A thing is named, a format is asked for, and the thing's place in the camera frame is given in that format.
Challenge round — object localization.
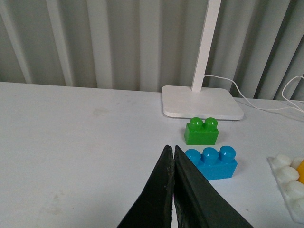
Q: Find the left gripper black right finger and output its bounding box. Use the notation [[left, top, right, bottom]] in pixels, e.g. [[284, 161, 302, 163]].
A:
[[174, 146, 252, 228]]

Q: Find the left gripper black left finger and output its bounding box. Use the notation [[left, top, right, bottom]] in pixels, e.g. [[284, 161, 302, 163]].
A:
[[118, 145, 175, 228]]

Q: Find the yellow two-stud block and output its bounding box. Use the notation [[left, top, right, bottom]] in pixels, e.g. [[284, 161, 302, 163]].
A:
[[296, 160, 304, 184]]

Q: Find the blue three-stud block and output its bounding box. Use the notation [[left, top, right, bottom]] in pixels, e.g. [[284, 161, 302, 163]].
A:
[[185, 146, 238, 181]]

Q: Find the green two-stud block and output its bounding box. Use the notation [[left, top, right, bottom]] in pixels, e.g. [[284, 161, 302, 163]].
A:
[[184, 117, 219, 145]]

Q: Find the grey curtain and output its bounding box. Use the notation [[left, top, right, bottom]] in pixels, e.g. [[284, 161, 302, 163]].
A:
[[0, 0, 304, 100]]

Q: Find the white studded base plate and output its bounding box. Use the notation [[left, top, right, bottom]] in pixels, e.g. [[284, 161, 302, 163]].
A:
[[267, 154, 304, 224]]

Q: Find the white lamp cable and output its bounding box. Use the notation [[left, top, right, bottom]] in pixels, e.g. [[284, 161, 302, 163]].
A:
[[203, 74, 304, 123]]

